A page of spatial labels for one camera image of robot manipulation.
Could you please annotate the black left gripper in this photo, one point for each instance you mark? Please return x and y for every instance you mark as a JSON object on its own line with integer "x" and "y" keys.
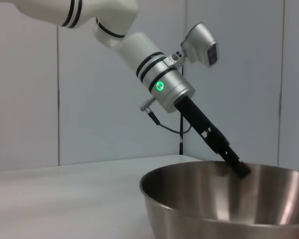
{"x": 199, "y": 119}

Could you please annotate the stainless steel mixing bowl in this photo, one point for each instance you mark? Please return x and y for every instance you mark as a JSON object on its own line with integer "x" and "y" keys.
{"x": 214, "y": 204}

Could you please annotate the white and silver left arm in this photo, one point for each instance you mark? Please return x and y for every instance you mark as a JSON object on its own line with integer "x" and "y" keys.
{"x": 137, "y": 47}

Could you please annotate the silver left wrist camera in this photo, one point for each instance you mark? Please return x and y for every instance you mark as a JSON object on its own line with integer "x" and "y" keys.
{"x": 200, "y": 43}

